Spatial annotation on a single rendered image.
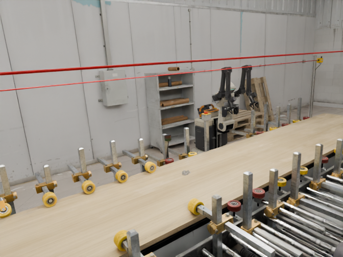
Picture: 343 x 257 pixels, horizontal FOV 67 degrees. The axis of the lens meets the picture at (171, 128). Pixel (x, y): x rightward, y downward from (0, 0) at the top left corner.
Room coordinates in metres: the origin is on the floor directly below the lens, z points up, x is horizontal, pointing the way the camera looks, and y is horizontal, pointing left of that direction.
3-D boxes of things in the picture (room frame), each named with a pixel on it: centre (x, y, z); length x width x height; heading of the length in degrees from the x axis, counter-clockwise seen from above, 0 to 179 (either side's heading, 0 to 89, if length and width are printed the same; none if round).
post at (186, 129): (2.40, -0.14, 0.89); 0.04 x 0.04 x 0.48; 34
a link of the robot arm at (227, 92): (3.62, -0.82, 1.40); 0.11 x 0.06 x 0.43; 125
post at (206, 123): (2.55, -0.36, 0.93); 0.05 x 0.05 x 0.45; 34
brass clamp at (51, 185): (1.68, 0.91, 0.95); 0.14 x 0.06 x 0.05; 124
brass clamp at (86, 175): (1.83, 0.70, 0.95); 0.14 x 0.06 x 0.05; 124
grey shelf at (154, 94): (5.24, -0.03, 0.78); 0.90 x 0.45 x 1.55; 124
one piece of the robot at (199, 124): (4.19, -0.69, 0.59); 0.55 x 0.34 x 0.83; 124
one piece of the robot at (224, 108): (3.88, -0.91, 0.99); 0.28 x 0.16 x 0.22; 124
